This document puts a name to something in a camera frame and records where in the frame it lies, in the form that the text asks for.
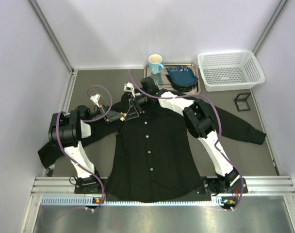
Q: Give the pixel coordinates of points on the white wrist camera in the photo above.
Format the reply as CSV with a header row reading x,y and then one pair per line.
x,y
128,87
95,99

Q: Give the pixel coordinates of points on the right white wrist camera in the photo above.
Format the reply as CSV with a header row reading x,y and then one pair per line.
x,y
128,87

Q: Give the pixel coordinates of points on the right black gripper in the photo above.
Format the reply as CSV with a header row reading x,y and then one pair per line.
x,y
133,101

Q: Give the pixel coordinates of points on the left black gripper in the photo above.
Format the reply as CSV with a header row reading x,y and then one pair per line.
x,y
105,113

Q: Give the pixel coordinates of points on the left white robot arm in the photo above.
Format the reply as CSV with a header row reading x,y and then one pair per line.
x,y
67,130

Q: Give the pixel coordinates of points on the gold brooch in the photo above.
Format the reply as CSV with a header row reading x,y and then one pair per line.
x,y
123,116

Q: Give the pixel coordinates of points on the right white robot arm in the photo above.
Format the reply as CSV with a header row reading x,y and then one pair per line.
x,y
203,124

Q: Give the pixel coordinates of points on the aluminium frame rail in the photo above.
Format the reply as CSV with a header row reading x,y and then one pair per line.
x,y
61,191

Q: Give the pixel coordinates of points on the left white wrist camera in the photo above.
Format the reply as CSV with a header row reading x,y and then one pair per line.
x,y
95,99

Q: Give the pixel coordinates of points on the white plastic basket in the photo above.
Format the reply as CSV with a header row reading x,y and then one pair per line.
x,y
229,70

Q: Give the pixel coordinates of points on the brooch in black box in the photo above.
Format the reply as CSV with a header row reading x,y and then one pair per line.
x,y
241,102

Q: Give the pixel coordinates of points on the black button shirt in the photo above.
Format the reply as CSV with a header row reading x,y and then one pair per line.
x,y
153,161

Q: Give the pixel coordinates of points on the light blue mug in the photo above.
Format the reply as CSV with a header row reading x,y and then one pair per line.
x,y
155,63

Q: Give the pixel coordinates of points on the steel tray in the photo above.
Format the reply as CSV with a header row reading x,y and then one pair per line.
x,y
164,81

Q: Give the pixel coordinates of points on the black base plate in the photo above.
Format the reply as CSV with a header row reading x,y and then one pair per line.
x,y
212,186

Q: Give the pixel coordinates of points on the dark blue plate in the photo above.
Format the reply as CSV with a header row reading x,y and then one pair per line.
x,y
181,76

